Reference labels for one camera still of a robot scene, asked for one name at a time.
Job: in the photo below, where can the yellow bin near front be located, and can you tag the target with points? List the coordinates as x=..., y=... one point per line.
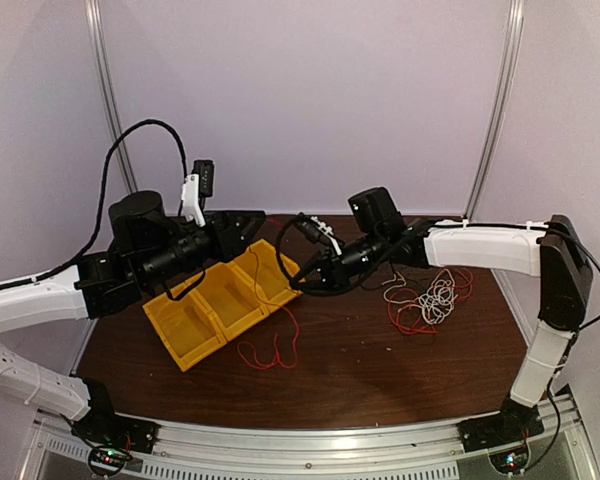
x=188, y=329

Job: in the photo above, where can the aluminium corner post right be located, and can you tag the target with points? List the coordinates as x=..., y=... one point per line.
x=507, y=71

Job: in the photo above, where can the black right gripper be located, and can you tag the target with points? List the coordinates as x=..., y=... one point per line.
x=331, y=278

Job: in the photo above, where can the left controller board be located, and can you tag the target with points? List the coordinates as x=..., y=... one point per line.
x=104, y=460

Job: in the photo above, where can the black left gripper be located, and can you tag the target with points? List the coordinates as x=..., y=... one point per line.
x=230, y=244

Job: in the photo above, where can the right controller board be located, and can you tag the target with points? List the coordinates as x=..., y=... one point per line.
x=510, y=461

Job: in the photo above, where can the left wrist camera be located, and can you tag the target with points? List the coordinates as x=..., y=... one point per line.
x=197, y=187

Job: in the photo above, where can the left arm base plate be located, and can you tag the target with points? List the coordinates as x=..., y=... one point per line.
x=104, y=426

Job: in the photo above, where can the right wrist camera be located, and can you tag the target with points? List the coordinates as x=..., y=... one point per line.
x=318, y=231

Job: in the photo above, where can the yellow middle bin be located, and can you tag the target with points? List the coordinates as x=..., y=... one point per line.
x=230, y=299

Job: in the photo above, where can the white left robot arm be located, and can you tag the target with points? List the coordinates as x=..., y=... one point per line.
x=148, y=249

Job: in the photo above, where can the controller board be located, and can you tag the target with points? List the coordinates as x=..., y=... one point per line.
x=510, y=461
x=104, y=460

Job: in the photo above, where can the aluminium front rail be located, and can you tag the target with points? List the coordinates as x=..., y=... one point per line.
x=430, y=450

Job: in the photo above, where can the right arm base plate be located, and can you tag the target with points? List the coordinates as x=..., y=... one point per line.
x=493, y=431

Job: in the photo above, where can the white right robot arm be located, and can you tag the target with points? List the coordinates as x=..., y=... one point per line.
x=549, y=254

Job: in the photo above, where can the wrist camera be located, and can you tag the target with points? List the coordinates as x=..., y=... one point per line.
x=197, y=187
x=318, y=231

